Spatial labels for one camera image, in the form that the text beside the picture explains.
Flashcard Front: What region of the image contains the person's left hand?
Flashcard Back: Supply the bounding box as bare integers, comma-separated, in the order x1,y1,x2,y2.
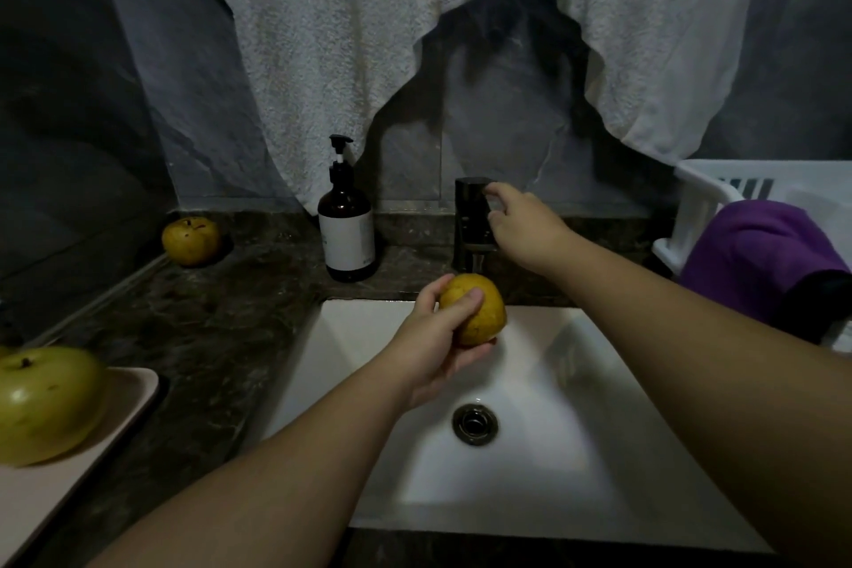
379,273,501,409

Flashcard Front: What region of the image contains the person's right hand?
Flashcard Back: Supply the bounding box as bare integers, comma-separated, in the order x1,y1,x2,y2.
483,181,583,280

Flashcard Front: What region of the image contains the black faucet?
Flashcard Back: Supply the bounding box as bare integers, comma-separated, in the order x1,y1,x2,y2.
453,176,501,276

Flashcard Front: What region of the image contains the dark soap pump bottle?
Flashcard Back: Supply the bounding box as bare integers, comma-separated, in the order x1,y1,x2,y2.
317,133,380,283

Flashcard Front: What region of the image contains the purple cloth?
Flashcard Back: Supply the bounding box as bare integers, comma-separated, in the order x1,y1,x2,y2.
680,199,852,347

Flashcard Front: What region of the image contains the group of yellow apples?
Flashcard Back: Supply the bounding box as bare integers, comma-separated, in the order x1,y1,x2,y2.
161,215,224,268

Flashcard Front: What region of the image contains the beige plastic tray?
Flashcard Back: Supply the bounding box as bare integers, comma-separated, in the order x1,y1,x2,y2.
0,367,162,563

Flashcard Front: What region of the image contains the person's left forearm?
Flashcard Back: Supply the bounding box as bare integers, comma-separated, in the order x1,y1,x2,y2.
86,361,414,568

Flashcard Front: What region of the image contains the person's right forearm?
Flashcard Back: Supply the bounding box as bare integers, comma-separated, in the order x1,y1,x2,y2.
552,239,852,568

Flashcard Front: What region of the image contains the metal sink drain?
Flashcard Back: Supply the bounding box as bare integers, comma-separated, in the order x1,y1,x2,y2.
451,402,501,446

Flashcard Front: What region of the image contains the white plastic basket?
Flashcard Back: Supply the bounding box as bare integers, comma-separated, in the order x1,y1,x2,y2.
652,160,852,356

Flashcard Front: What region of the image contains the white sink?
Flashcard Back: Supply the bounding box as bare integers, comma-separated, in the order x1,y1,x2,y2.
259,298,774,555

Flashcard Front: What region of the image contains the white hanging towel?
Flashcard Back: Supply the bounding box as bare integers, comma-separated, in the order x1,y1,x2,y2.
173,0,774,214

